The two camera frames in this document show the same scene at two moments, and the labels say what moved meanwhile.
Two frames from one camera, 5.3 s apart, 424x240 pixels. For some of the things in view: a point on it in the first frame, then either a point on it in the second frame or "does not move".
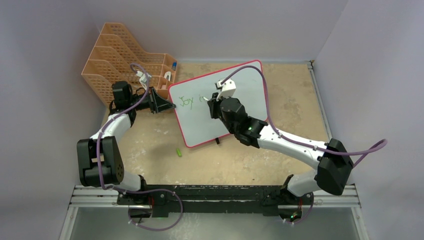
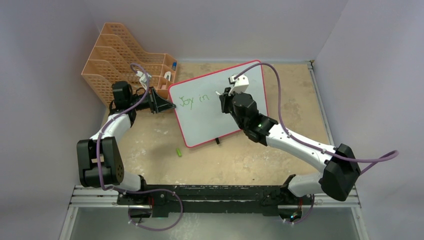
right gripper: x=214 y=103 -> x=226 y=98
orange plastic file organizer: x=116 y=58 does not move
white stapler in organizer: x=167 y=73 does not move
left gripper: x=160 y=104 does not move
